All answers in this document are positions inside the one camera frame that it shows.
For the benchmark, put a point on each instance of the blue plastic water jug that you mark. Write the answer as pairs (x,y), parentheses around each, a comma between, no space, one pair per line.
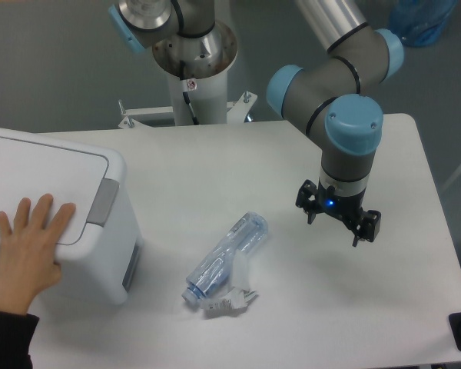
(420,23)

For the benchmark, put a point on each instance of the bare human hand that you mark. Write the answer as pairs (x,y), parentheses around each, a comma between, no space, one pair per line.
(27,252)

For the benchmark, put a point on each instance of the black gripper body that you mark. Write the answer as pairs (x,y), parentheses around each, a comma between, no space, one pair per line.
(340,200)

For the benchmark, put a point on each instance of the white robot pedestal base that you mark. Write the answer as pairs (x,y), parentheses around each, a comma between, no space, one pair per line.
(196,70)

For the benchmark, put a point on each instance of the crushed clear plastic bottle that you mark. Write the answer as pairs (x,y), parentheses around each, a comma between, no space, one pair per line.
(215,268)

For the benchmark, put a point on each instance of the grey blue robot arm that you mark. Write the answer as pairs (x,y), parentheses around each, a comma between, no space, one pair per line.
(328,105)

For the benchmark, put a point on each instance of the torn white bottle label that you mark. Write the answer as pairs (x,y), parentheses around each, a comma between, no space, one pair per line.
(239,293)

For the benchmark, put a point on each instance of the black sleeved forearm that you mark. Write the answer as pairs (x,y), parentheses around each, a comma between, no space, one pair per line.
(16,333)

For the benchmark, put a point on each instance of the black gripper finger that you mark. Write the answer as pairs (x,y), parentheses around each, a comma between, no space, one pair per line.
(364,227)
(307,200)

